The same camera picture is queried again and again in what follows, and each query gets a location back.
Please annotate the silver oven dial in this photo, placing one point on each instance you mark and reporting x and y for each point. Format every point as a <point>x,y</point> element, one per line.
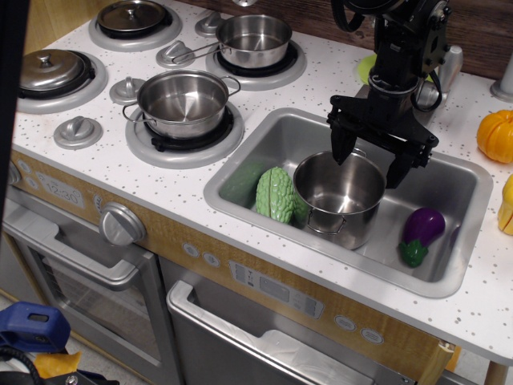
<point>119,226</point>

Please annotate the orange toy pumpkin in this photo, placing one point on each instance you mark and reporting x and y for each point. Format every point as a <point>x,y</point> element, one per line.
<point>494,136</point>

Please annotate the back left pot lid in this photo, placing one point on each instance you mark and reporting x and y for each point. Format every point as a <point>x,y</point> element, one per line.
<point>131,16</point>

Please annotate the steel saucepan with wire handle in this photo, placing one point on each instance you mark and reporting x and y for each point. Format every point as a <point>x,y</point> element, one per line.
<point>249,41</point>

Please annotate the front left stove burner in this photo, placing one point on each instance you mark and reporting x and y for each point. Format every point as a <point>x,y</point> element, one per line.
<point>85,94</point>

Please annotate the steel two-handled pot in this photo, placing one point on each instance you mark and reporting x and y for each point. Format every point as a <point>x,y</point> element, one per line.
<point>184,104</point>

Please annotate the green plate behind faucet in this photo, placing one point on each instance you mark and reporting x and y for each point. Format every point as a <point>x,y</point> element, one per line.
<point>364,67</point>

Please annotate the yellow cloth on floor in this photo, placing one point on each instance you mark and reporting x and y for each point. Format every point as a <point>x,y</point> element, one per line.
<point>49,365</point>

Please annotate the pot lid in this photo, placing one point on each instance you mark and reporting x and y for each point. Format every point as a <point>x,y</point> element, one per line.
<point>131,16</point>
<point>50,69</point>

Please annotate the back left stove burner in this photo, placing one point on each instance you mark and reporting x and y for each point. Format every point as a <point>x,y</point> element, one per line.
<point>142,41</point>

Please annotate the back right stove burner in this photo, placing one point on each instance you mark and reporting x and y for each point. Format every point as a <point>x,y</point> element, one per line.
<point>280,74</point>

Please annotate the grey toy sink basin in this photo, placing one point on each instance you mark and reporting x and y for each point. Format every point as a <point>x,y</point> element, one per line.
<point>458,189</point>

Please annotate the yellow toy pepper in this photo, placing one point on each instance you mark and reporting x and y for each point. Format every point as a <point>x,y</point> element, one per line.
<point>506,208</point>

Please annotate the grey stove knob back middle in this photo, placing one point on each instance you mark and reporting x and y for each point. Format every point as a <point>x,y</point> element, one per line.
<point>174,53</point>

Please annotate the green bitter melon toy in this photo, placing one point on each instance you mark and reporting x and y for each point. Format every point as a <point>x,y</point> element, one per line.
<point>277,198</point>

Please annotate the stove burner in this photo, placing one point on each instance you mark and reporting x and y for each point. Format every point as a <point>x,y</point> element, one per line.
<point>142,41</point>
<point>280,74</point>
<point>162,152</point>
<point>85,94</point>

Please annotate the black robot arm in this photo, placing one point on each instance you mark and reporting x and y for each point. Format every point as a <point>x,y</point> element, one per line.
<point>410,45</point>

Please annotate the front left pot lid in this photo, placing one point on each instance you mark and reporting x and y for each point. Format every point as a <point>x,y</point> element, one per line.
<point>50,69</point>

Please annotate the silver toy faucet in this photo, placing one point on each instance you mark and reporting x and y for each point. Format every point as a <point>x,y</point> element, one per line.
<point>451,68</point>

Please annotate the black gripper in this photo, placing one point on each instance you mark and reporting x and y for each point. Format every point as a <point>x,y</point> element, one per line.
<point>405,137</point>

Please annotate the front right stove burner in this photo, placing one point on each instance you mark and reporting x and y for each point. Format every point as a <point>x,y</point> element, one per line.
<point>162,152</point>

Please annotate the grey post base right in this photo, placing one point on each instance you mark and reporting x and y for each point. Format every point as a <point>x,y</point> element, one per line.
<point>502,88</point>

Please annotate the silver oven door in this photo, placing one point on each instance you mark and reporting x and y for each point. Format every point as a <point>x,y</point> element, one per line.
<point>112,296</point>

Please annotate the grey stove knob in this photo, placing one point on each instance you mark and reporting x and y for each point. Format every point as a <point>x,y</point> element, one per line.
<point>207,26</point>
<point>125,91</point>
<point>78,133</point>
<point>174,53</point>

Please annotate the silver dial far left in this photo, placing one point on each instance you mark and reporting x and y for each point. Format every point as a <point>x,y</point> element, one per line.
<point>14,176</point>

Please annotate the black foreground pole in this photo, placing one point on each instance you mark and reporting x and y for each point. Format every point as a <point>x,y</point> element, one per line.
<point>14,15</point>

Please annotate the silver dishwasher door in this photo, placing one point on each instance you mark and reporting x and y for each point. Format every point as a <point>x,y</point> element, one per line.
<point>214,351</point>

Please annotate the blue clamp tool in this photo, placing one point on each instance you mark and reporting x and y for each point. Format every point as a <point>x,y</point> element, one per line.
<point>30,327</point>

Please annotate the purple eggplant toy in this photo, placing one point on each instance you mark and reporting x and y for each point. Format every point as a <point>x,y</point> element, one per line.
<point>422,227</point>

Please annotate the grey stove knob front left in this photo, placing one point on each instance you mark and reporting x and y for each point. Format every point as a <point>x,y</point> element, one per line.
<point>78,133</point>

